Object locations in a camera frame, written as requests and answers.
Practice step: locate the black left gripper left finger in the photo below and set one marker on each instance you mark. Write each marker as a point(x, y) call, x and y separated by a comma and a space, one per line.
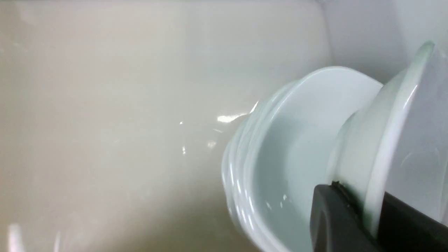
point(335, 223)

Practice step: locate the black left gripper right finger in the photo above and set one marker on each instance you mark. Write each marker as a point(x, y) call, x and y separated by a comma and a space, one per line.
point(402, 228)

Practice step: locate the white side dish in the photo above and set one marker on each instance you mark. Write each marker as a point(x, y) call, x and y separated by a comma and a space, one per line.
point(398, 143)

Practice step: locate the stack of white dishes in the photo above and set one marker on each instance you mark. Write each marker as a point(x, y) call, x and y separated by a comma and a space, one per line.
point(280, 152)

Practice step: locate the white plastic tub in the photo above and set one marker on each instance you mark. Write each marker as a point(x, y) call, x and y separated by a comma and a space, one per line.
point(115, 113)

